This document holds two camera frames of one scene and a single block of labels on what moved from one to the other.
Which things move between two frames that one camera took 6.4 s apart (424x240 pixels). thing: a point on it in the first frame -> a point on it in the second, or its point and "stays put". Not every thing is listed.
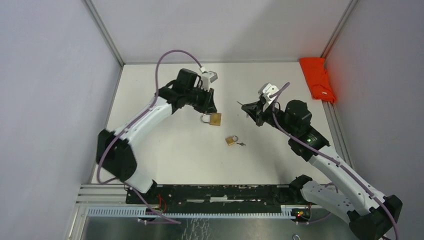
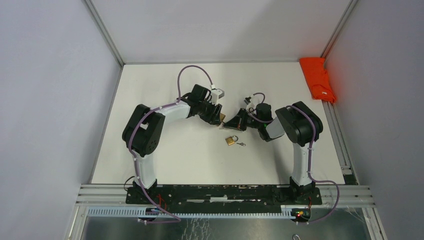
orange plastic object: [317, 79] stays put
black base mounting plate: [212, 198] stays put
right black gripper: [256, 112] -> [238, 121]
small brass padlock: [230, 140] stays put
